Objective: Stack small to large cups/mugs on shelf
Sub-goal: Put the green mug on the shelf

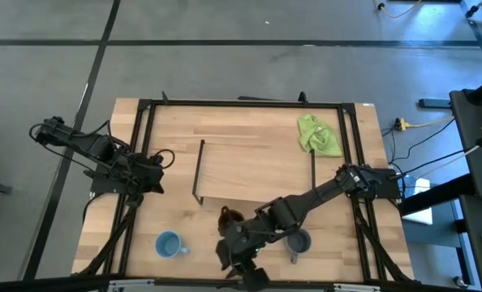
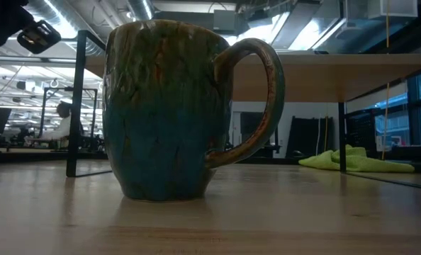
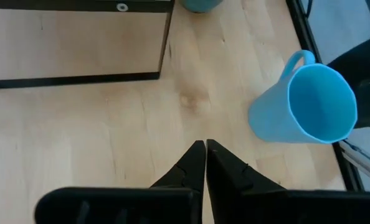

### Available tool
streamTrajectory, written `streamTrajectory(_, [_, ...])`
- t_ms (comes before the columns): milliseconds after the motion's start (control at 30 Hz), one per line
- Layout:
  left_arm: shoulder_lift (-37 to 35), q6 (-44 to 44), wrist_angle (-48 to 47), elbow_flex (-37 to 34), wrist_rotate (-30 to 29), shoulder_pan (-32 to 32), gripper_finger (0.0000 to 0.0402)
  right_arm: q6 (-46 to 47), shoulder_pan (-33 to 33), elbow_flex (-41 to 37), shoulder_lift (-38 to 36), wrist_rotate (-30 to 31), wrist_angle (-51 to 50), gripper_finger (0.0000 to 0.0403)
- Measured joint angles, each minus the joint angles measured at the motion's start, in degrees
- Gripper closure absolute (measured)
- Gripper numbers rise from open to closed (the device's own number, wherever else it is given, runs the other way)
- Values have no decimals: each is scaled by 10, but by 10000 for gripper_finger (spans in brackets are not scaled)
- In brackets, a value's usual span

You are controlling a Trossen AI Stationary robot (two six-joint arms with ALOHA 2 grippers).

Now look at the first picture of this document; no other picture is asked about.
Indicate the wooden shelf with black legs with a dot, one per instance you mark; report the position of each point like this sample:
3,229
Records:
257,170

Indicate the olive brown ceramic mug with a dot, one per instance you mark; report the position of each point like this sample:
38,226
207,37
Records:
233,214

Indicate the black extrusion crossbeam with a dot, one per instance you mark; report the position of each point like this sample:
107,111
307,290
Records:
42,284

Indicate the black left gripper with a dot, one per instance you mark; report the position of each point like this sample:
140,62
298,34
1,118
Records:
149,172

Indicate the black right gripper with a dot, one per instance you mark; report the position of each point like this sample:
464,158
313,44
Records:
247,243

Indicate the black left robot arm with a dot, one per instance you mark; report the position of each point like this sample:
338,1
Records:
99,146

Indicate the yellow power plug block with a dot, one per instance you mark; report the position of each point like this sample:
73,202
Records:
400,124

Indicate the white box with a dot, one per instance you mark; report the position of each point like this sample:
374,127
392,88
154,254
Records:
421,217

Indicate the blue ceramic mug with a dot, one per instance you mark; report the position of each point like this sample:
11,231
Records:
168,244

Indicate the black desk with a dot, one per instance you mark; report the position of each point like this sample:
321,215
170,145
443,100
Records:
468,121
472,243

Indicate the black desk foot bar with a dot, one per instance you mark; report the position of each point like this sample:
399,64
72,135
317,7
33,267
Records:
435,195

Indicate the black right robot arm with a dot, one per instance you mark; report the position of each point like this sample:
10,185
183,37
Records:
318,190

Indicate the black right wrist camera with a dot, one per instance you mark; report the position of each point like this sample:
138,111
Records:
225,255

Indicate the dark flat floor bracket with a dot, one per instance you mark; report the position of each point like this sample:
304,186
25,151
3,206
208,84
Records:
433,103

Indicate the grey caster wheel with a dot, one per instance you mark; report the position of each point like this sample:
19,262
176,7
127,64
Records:
460,282

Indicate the black aluminium table frame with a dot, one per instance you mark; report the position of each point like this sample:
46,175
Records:
245,103

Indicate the green microfibre cloth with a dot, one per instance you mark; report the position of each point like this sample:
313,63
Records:
318,138

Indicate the grey ceramic mug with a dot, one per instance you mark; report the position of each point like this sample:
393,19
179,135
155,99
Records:
299,243

